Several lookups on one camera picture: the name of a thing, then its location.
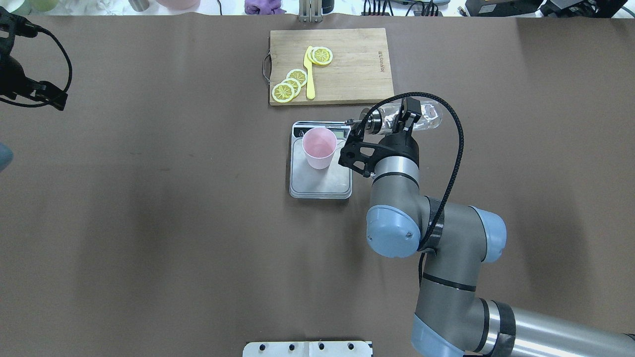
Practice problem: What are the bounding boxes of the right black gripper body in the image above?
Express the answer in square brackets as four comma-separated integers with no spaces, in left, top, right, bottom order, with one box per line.
[380,97,422,160]

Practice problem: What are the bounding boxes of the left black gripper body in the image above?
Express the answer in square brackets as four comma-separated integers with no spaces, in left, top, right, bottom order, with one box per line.
[0,55,68,111]

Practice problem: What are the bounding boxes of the glass sauce bottle metal spout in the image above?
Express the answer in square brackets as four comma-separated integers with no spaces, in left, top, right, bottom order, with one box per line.
[345,101,443,135]

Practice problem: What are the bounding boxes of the pink plastic cup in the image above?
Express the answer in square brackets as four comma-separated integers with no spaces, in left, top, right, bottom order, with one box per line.
[302,127,337,170]

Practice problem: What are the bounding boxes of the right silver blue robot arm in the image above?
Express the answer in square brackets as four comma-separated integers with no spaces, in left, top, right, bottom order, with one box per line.
[351,91,634,357]

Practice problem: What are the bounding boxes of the silver kitchen scale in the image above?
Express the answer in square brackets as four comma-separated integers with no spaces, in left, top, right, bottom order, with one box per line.
[289,120,352,200]

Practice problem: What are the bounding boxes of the bamboo cutting board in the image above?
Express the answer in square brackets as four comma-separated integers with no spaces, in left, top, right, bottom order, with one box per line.
[269,28,395,106]

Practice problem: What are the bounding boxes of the lemon slice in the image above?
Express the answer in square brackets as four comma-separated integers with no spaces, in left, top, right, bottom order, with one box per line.
[286,68,308,86]
[271,82,296,103]
[308,47,333,66]
[281,78,302,97]

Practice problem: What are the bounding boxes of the yellow plastic knife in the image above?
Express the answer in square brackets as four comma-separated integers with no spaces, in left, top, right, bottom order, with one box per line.
[303,46,316,100]

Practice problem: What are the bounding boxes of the purple cloth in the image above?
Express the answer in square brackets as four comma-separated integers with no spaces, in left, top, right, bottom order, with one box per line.
[244,0,286,15]

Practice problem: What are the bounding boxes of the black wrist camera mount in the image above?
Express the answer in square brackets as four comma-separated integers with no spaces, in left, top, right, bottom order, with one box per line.
[338,112,387,177]
[0,7,39,57]

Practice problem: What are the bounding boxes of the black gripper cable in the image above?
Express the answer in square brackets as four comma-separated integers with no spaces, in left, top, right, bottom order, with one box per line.
[362,91,465,288]

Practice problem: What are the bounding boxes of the aluminium frame post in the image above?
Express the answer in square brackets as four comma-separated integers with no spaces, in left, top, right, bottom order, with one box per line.
[298,0,323,23]

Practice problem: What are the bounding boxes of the white pedestal column base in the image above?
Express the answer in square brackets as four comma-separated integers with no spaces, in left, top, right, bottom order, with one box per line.
[242,341,374,357]

